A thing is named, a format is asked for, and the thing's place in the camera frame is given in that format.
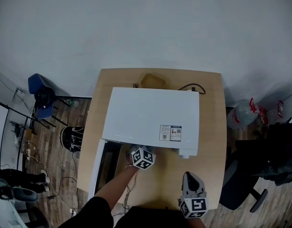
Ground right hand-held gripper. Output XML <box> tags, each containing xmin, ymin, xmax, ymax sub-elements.
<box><xmin>178</xmin><ymin>171</ymin><xmax>209</xmax><ymax>219</ymax></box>

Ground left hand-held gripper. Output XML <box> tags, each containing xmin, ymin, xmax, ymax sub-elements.
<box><xmin>129</xmin><ymin>144</ymin><xmax>156</xmax><ymax>170</ymax></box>

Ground white microwave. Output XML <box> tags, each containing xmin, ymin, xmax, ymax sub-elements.
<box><xmin>88</xmin><ymin>86</ymin><xmax>200</xmax><ymax>201</ymax></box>

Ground person's right forearm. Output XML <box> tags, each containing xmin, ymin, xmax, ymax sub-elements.
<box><xmin>187</xmin><ymin>217</ymin><xmax>206</xmax><ymax>228</ymax></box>

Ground person's left forearm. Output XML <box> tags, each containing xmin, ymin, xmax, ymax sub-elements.
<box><xmin>93</xmin><ymin>164</ymin><xmax>140</xmax><ymax>207</ymax></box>

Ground brown rectangular tray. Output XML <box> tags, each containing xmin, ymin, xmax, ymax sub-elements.
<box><xmin>139</xmin><ymin>73</ymin><xmax>167</xmax><ymax>89</ymax></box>

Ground person's black clothing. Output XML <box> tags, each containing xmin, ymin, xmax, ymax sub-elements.
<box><xmin>58</xmin><ymin>196</ymin><xmax>186</xmax><ymax>228</ymax></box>

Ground black and white backpack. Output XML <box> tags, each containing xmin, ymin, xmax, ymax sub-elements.
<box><xmin>59</xmin><ymin>126</ymin><xmax>85</xmax><ymax>153</ymax></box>

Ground black office chair with bags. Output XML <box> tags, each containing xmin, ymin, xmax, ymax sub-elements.
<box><xmin>235</xmin><ymin>117</ymin><xmax>292</xmax><ymax>187</ymax></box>

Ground blue chair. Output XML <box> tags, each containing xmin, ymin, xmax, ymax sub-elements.
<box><xmin>28</xmin><ymin>73</ymin><xmax>71</xmax><ymax>128</ymax></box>

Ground black bag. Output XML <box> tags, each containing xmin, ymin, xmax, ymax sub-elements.
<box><xmin>34</xmin><ymin>88</ymin><xmax>52</xmax><ymax>109</ymax></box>

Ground black oval device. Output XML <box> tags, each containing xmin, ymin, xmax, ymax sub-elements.
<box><xmin>0</xmin><ymin>178</ymin><xmax>39</xmax><ymax>203</ymax></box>

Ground clear water jug red handle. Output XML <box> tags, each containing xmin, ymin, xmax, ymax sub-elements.
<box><xmin>260</xmin><ymin>100</ymin><xmax>285</xmax><ymax>126</ymax></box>
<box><xmin>227</xmin><ymin>98</ymin><xmax>264</xmax><ymax>130</ymax></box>

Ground black cable with plug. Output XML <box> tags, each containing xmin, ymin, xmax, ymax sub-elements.
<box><xmin>178</xmin><ymin>83</ymin><xmax>206</xmax><ymax>95</ymax></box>

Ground white wall junction box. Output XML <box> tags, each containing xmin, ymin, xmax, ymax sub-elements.
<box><xmin>14</xmin><ymin>88</ymin><xmax>26</xmax><ymax>100</ymax></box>

